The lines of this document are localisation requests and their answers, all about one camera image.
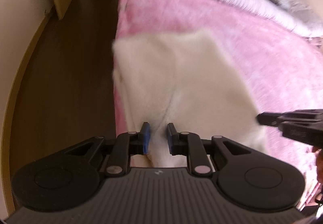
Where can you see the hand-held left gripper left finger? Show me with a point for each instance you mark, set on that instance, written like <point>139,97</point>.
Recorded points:
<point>145,138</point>

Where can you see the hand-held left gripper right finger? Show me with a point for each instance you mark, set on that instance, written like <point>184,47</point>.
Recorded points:
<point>171,138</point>

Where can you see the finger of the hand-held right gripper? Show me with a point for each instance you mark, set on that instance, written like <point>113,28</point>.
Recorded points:
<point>302,131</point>
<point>272,118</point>

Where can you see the cream sweater with blue stripes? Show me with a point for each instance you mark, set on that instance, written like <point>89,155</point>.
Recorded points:
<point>181,75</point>

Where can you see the pink rose pattern blanket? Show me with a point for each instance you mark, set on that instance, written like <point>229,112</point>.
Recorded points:
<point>252,49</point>

